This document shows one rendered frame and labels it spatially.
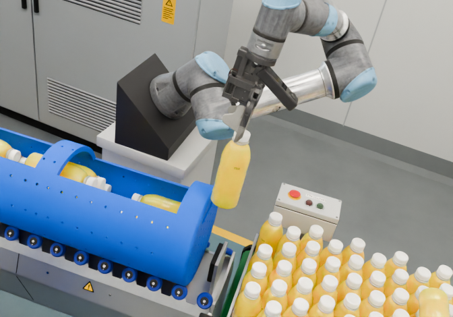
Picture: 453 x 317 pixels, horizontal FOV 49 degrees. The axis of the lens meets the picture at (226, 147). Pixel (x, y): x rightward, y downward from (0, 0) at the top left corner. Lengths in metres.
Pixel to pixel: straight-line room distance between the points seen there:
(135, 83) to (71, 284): 0.62
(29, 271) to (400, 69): 2.94
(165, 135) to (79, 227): 0.39
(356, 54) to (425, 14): 2.25
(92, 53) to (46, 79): 0.46
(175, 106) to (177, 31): 1.24
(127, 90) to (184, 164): 0.29
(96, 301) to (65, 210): 0.32
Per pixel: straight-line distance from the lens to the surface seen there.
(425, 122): 3.99
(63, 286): 1.60
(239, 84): 1.12
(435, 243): 3.53
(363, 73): 1.46
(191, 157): 1.60
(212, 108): 1.45
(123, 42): 2.98
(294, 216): 1.60
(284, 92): 1.12
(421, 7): 3.71
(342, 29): 1.48
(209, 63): 1.48
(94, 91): 3.25
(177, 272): 1.33
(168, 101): 1.57
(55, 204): 1.39
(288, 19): 1.08
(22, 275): 1.66
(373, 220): 3.47
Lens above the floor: 2.09
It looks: 34 degrees down
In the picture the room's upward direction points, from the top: 11 degrees clockwise
